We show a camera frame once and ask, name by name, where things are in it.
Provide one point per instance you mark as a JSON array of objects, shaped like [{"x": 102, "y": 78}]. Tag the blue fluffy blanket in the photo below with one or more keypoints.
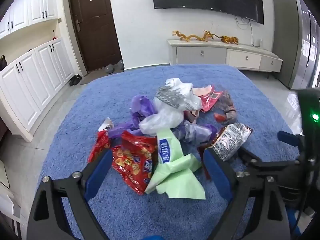
[{"x": 105, "y": 97}]

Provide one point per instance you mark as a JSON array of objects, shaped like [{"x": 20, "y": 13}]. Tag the small white router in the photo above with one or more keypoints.
[{"x": 260, "y": 43}]

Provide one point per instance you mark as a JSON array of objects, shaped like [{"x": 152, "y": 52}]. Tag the black bag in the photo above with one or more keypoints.
[{"x": 3, "y": 63}]

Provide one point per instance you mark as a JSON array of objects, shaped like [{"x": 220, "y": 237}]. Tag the silver refrigerator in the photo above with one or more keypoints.
[{"x": 308, "y": 47}]

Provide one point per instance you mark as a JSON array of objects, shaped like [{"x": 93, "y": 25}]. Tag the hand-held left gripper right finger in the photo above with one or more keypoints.
[{"x": 217, "y": 175}]

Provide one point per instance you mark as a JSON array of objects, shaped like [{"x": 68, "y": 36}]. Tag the golden dragon figurine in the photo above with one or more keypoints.
[
  {"x": 207, "y": 35},
  {"x": 190, "y": 38}
]

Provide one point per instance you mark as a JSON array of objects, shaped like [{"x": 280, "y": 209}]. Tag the grey slipper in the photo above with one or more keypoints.
[
  {"x": 120, "y": 65},
  {"x": 109, "y": 69}
]

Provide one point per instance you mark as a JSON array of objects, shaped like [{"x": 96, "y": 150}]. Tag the orange tiger figurine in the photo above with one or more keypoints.
[{"x": 228, "y": 40}]

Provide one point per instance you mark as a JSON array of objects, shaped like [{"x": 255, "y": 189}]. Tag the pink red wrapper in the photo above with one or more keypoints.
[{"x": 208, "y": 100}]

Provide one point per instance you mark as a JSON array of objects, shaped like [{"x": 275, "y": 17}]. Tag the silver printed wrapper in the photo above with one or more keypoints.
[{"x": 171, "y": 96}]

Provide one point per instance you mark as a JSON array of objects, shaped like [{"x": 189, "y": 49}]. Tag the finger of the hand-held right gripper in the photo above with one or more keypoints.
[
  {"x": 275, "y": 164},
  {"x": 287, "y": 137}
]

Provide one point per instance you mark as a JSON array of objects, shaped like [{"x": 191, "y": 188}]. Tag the white upper cabinets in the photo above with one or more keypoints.
[{"x": 37, "y": 2}]

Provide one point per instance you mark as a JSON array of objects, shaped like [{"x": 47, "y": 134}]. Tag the grey tall cabinet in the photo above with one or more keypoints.
[{"x": 285, "y": 35}]

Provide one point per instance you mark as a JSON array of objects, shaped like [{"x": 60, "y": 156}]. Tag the white television console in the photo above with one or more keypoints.
[{"x": 200, "y": 55}]

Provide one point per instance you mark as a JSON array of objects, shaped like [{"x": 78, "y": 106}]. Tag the white lower cabinets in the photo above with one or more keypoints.
[{"x": 32, "y": 85}]

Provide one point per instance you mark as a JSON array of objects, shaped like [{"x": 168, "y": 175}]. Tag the red snack packet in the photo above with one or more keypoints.
[{"x": 132, "y": 162}]

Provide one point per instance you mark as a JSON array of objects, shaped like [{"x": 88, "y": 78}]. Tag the small white wrapper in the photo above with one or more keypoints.
[{"x": 106, "y": 124}]

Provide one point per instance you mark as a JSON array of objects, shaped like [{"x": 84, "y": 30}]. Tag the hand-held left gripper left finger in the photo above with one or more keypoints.
[{"x": 98, "y": 175}]

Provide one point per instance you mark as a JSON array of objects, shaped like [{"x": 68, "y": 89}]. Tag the silver brown snack packet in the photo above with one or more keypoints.
[{"x": 230, "y": 140}]

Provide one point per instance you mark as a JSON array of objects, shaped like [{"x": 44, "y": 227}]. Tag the small red wrapper piece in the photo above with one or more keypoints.
[{"x": 220, "y": 117}]

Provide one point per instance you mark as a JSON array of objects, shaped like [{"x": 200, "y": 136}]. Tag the dark brown wrapper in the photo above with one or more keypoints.
[{"x": 228, "y": 107}]

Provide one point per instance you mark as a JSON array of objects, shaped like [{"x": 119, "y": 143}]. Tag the green plastic packet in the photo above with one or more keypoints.
[{"x": 177, "y": 180}]

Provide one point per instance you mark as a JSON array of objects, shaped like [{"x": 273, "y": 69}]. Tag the white cabinets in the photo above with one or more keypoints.
[
  {"x": 37, "y": 2},
  {"x": 32, "y": 85}
]

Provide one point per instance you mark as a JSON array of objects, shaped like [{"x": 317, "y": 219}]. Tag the white plastic bag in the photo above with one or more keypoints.
[{"x": 165, "y": 116}]

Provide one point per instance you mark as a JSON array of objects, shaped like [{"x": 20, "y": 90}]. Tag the brown door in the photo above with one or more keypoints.
[{"x": 95, "y": 30}]

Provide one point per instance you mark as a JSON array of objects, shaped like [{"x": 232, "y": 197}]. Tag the purple plastic bag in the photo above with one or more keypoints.
[
  {"x": 197, "y": 131},
  {"x": 142, "y": 105}
]

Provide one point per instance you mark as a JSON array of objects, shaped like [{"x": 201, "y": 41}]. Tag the black shoes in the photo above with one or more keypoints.
[{"x": 75, "y": 80}]

